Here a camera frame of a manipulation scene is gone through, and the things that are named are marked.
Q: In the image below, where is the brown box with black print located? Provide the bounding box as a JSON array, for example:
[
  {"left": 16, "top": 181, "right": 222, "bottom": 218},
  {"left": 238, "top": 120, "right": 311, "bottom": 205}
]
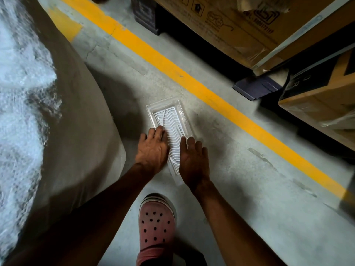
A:
[{"left": 278, "top": 48, "right": 355, "bottom": 152}]

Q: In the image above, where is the clear ridged plastic tray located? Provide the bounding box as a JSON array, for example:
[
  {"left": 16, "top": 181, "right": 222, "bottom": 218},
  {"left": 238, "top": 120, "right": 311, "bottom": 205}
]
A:
[{"left": 146, "top": 98, "right": 203, "bottom": 187}]

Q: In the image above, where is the person's right forearm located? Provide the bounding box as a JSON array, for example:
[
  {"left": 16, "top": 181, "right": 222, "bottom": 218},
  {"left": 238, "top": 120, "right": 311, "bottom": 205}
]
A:
[{"left": 193, "top": 179, "right": 287, "bottom": 266}]

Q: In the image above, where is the person's left forearm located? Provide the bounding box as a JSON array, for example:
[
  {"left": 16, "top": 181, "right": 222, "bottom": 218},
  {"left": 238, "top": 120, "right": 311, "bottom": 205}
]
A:
[{"left": 3, "top": 163, "right": 157, "bottom": 266}]

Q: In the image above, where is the pink right clog shoe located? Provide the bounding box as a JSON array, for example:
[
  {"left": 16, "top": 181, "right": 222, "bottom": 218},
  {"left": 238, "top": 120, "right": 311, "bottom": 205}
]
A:
[{"left": 137, "top": 193, "right": 177, "bottom": 266}]

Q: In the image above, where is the white woven sack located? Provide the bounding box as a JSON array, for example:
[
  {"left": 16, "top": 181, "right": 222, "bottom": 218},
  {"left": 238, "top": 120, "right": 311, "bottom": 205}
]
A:
[{"left": 0, "top": 0, "right": 127, "bottom": 264}]

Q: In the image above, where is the person's left hand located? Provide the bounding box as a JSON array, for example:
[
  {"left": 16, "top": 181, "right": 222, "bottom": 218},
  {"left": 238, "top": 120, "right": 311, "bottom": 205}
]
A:
[{"left": 135, "top": 125, "right": 168, "bottom": 175}]

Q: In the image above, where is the plastic-wrapped brown cardboard box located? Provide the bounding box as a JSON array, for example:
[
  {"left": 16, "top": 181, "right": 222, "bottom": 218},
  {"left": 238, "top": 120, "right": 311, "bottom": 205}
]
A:
[{"left": 151, "top": 0, "right": 355, "bottom": 77}]

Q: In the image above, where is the black pallet foot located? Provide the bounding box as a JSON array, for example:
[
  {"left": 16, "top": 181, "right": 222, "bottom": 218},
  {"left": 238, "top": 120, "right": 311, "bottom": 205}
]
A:
[
  {"left": 130, "top": 0, "right": 162, "bottom": 35},
  {"left": 232, "top": 75, "right": 282, "bottom": 102}
]

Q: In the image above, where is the person's right hand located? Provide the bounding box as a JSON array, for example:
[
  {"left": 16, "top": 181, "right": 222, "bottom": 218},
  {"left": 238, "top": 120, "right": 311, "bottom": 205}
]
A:
[{"left": 179, "top": 136, "right": 210, "bottom": 191}]

